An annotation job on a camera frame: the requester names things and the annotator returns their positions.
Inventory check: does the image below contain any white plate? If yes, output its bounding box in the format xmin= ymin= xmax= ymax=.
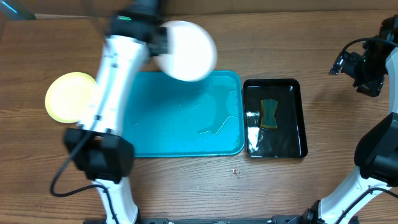
xmin=155 ymin=21 xmax=217 ymax=82

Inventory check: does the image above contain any green yellow sponge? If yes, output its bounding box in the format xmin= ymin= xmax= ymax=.
xmin=260 ymin=99 xmax=278 ymax=129

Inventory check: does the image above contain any yellow plate with sauce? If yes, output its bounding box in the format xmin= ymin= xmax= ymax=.
xmin=45 ymin=72 xmax=96 ymax=123

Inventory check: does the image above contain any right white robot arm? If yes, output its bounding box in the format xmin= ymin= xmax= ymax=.
xmin=311 ymin=49 xmax=397 ymax=223

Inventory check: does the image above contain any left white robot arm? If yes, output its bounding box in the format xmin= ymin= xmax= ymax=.
xmin=60 ymin=11 xmax=167 ymax=223

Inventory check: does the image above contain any teal plastic tray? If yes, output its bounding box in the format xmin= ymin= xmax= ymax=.
xmin=122 ymin=70 xmax=245 ymax=158

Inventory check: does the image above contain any black plastic tray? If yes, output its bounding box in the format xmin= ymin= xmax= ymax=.
xmin=243 ymin=78 xmax=308 ymax=159

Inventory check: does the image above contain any dark object at corner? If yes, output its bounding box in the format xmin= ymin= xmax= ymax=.
xmin=1 ymin=0 xmax=36 ymax=20

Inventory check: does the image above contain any small debris on table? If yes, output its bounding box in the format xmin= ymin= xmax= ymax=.
xmin=231 ymin=166 xmax=243 ymax=179

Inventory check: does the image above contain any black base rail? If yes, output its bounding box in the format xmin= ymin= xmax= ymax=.
xmin=82 ymin=215 xmax=360 ymax=224

